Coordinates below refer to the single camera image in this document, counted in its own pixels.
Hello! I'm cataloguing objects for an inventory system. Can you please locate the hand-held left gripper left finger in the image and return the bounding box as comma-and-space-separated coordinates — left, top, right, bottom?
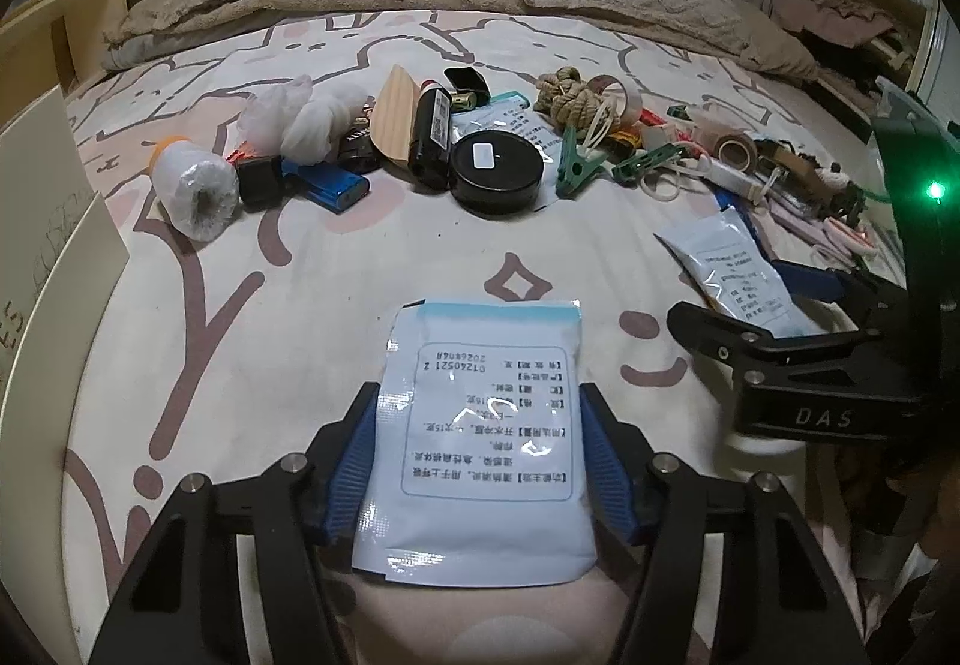
88, 381, 383, 665

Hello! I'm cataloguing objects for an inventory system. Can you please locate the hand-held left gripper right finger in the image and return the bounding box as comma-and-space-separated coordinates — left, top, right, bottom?
581, 381, 875, 665

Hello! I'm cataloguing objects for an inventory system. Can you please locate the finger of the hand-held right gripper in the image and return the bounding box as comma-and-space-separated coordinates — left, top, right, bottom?
666, 300, 931, 445
772, 262, 912, 323

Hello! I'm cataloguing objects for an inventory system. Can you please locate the white storage box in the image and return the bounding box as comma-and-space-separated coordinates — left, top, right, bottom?
0, 82, 130, 456

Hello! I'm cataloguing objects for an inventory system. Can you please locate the clear plastic box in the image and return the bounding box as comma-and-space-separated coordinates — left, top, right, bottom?
874, 76, 938, 128

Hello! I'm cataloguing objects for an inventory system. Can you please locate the brown tape roll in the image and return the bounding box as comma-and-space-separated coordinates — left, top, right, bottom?
712, 133, 758, 171

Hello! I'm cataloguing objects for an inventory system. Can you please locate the bunny print bed sheet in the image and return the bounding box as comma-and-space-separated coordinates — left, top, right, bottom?
60, 9, 908, 665

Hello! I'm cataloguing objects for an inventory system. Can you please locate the white rubber band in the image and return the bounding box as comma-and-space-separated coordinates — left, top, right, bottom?
639, 166, 687, 201

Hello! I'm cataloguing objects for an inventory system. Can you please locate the white louvred door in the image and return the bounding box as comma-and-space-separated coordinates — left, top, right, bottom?
922, 5, 960, 122

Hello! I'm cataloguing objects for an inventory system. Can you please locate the green plastic clip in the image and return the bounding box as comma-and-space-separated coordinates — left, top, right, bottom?
611, 144, 695, 182

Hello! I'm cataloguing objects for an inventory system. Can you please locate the beige fleece blanket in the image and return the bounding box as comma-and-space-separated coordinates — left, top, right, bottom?
450, 0, 822, 83

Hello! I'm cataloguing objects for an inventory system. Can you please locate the clear tape roll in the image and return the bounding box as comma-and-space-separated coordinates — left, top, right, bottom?
585, 75, 644, 130

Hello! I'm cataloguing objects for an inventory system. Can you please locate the green clothespin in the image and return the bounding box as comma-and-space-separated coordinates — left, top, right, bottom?
555, 125, 607, 197

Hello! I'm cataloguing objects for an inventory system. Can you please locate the pile of clothes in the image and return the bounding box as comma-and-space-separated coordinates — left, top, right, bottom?
754, 0, 897, 47

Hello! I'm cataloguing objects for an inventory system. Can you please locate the blue lighter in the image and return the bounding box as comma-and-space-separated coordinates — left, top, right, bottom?
281, 159, 370, 214

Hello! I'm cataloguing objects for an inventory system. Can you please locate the small black box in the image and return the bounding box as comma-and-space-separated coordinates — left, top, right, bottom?
236, 155, 290, 210

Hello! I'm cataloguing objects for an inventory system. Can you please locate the black round tin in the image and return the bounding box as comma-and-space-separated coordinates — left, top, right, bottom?
450, 130, 542, 214

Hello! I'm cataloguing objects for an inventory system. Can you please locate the dark brown snack packet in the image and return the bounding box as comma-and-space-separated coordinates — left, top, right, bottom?
337, 103, 383, 175

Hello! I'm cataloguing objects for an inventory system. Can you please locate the white plastic bag roll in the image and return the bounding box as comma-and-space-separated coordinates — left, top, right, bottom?
150, 139, 239, 241

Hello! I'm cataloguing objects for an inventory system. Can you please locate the black rectangular bottle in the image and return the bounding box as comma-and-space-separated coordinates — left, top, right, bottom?
409, 86, 453, 190

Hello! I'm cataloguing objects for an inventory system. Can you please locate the crumpled white plastic bag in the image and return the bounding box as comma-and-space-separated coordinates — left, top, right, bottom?
281, 86, 370, 166

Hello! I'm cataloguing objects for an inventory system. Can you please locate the wooden scraper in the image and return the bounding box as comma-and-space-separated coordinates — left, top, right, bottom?
371, 65, 425, 175

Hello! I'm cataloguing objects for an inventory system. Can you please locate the wooden bedside shelf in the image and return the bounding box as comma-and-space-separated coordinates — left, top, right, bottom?
0, 0, 187, 134

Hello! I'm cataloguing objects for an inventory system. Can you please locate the beige rope bundle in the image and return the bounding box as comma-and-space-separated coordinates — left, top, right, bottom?
534, 70, 612, 130

